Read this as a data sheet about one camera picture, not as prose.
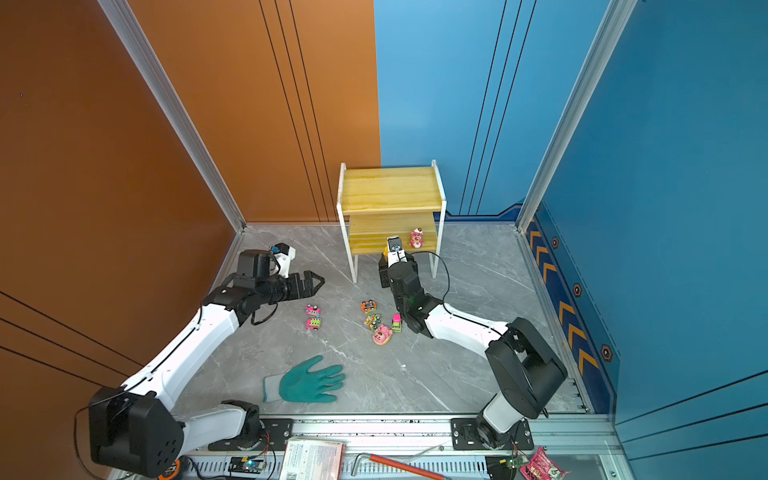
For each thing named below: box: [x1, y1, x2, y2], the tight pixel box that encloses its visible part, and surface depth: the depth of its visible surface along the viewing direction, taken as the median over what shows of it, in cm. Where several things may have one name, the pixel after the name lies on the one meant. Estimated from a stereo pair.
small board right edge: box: [485, 456, 519, 480], surface depth 71 cm
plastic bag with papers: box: [280, 439, 346, 480], surface depth 68 cm
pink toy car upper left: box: [305, 304, 321, 318], surface depth 96 cm
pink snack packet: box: [519, 445, 571, 480], surface depth 69 cm
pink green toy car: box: [305, 318, 322, 331], surface depth 93 cm
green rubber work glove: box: [263, 355, 345, 403], surface depth 82 cm
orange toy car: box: [360, 299, 377, 314], surface depth 96 cm
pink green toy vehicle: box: [391, 313, 403, 333], surface depth 93 cm
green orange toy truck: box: [363, 314, 382, 330], surface depth 93 cm
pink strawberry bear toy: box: [410, 227, 425, 249], surface depth 91 cm
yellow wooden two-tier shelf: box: [336, 160, 447, 283], surface depth 87 cm
